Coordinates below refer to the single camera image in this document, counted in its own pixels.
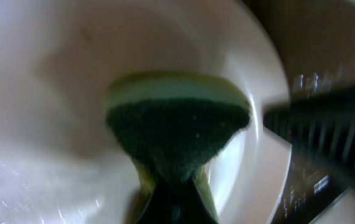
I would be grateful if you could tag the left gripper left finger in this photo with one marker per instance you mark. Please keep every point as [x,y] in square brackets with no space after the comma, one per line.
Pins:
[158,209]

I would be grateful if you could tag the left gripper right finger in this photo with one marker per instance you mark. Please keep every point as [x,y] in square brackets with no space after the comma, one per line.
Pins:
[192,207]

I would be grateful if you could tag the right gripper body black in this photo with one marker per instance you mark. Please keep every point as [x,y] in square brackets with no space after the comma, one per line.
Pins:
[322,125]

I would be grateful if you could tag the green yellow sponge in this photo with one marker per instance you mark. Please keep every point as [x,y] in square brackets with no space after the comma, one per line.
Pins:
[171,124]

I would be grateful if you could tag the white plate with sauce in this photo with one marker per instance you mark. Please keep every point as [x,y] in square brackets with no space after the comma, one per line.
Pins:
[59,163]

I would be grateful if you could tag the pale green plate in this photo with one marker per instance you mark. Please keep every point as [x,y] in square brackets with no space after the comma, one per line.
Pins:
[340,211]

